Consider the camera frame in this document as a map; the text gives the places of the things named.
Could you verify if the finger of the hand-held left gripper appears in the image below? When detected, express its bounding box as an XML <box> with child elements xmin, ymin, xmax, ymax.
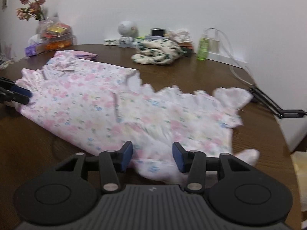
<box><xmin>0</xmin><ymin>77</ymin><xmax>33</xmax><ymax>99</ymax></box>
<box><xmin>0</xmin><ymin>88</ymin><xmax>30</xmax><ymax>106</ymax></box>

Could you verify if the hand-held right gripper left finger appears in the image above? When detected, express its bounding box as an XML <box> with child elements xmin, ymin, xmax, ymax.
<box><xmin>56</xmin><ymin>141</ymin><xmax>134</xmax><ymax>194</ymax></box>

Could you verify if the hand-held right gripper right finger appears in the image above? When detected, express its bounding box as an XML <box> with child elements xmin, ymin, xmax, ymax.
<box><xmin>172</xmin><ymin>141</ymin><xmax>251</xmax><ymax>194</ymax></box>

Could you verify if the pink floral garment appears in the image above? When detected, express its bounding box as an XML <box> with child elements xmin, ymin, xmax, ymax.
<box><xmin>15</xmin><ymin>50</ymin><xmax>261</xmax><ymax>185</ymax></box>

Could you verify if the purple tissue pack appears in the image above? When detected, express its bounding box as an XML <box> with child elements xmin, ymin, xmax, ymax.
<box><xmin>25</xmin><ymin>44</ymin><xmax>45</xmax><ymax>57</ymax></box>

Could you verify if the white plastic bag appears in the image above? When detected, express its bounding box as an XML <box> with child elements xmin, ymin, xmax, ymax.
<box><xmin>28</xmin><ymin>34</ymin><xmax>42</xmax><ymax>46</ymax></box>

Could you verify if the clear box with orange contents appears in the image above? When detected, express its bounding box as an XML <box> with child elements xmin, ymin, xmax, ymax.
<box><xmin>40</xmin><ymin>38</ymin><xmax>72</xmax><ymax>51</ymax></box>

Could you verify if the clear box of colourful packets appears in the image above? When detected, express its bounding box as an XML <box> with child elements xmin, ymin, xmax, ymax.
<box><xmin>41</xmin><ymin>23</ymin><xmax>72</xmax><ymax>40</ymax></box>

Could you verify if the pastel blue pink garment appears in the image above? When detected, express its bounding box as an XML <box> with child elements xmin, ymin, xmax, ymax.
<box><xmin>55</xmin><ymin>50</ymin><xmax>99</xmax><ymax>61</ymax></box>

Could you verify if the crumpled clear plastic bag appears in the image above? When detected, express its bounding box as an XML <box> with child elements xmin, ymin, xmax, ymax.
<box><xmin>36</xmin><ymin>17</ymin><xmax>60</xmax><ymax>37</ymax></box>

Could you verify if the dried rose bouquet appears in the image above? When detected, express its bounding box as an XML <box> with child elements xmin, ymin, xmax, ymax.
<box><xmin>16</xmin><ymin>0</ymin><xmax>46</xmax><ymax>21</ymax></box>

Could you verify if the cream green print garment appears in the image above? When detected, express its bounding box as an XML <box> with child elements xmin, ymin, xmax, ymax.
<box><xmin>131</xmin><ymin>39</ymin><xmax>183</xmax><ymax>65</ymax></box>

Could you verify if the white power strip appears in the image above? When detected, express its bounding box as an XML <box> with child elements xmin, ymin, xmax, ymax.
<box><xmin>206</xmin><ymin>50</ymin><xmax>247</xmax><ymax>65</ymax></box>

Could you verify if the green spray bottle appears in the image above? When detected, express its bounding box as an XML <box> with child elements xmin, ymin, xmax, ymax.
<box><xmin>197</xmin><ymin>30</ymin><xmax>210</xmax><ymax>61</ymax></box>

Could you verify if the white charger plug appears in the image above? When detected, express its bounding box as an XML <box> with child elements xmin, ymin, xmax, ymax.
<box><xmin>209</xmin><ymin>37</ymin><xmax>220</xmax><ymax>53</ymax></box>

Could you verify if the white robot-shaped speaker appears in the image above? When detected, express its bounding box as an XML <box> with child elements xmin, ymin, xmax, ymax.
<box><xmin>117</xmin><ymin>20</ymin><xmax>138</xmax><ymax>48</ymax></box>

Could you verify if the crumpled white tissue paper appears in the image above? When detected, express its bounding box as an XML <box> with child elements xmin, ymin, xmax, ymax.
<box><xmin>168</xmin><ymin>29</ymin><xmax>192</xmax><ymax>43</ymax></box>

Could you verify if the white charging cable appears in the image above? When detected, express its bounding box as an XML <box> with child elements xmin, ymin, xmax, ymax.
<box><xmin>205</xmin><ymin>27</ymin><xmax>255</xmax><ymax>87</ymax></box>

